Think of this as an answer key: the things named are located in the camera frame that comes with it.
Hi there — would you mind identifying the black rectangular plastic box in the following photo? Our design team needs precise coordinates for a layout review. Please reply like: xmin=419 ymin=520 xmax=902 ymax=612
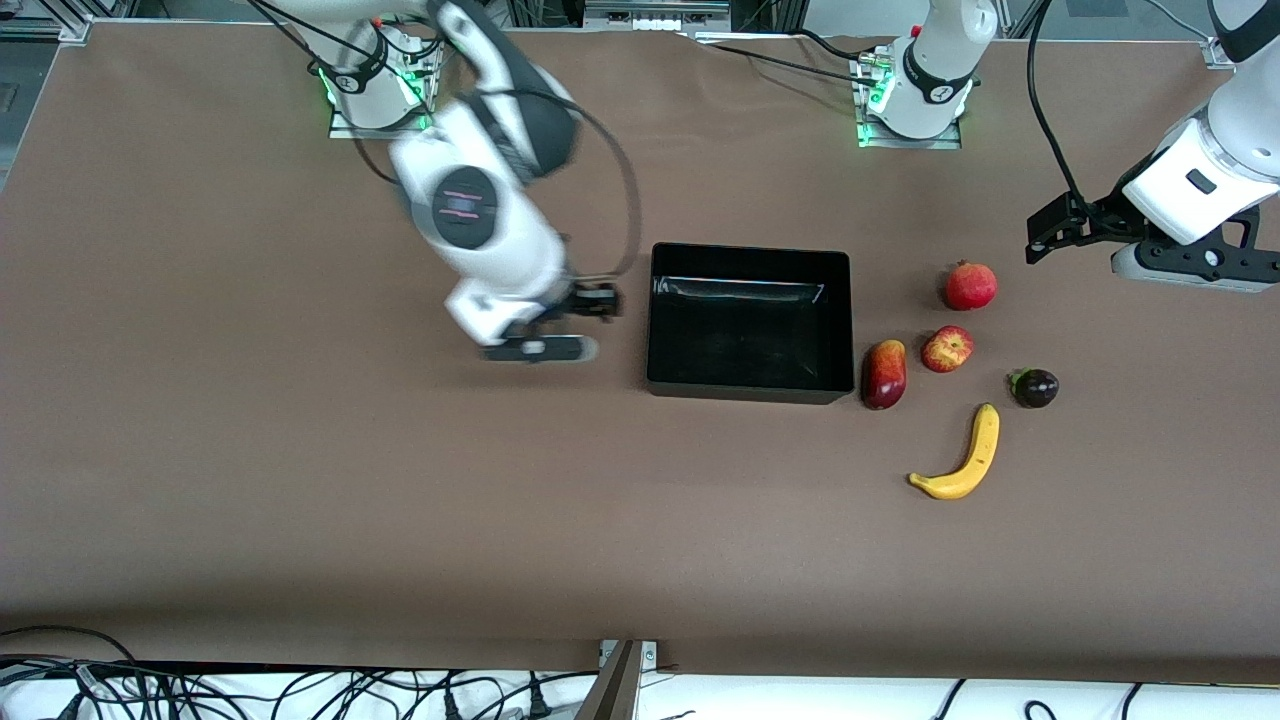
xmin=645 ymin=242 xmax=856 ymax=406

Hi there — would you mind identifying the red yellow apple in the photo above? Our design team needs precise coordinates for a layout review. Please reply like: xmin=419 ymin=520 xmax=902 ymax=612
xmin=921 ymin=326 xmax=975 ymax=374

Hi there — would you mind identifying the yellow banana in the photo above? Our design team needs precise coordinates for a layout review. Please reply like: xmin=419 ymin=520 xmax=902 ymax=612
xmin=908 ymin=403 xmax=1001 ymax=501

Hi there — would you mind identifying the red pomegranate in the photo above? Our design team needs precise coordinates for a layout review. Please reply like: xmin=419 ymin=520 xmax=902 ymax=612
xmin=944 ymin=260 xmax=999 ymax=312

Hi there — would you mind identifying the dark purple mangosteen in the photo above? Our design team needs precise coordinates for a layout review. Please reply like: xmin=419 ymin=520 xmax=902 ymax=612
xmin=1008 ymin=367 xmax=1060 ymax=409

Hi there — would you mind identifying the red yellow mango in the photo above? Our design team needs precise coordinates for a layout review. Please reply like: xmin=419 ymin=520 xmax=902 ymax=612
xmin=862 ymin=339 xmax=908 ymax=411

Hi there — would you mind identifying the table cover sheet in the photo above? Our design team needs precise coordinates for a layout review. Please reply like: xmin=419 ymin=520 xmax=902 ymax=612
xmin=0 ymin=20 xmax=1280 ymax=686

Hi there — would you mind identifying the white power strip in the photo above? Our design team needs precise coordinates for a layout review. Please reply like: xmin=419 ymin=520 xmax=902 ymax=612
xmin=585 ymin=0 xmax=731 ymax=31

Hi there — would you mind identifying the dark grey pole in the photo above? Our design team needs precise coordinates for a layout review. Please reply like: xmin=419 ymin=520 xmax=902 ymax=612
xmin=575 ymin=640 xmax=641 ymax=720

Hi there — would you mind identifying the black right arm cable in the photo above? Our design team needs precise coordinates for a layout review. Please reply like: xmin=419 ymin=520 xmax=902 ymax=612
xmin=245 ymin=0 xmax=643 ymax=281

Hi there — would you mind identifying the black cable to base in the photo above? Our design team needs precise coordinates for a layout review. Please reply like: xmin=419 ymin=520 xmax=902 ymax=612
xmin=712 ymin=42 xmax=876 ymax=86

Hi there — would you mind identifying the black cable tangle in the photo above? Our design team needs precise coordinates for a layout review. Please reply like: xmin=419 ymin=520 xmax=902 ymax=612
xmin=0 ymin=655 xmax=601 ymax=720

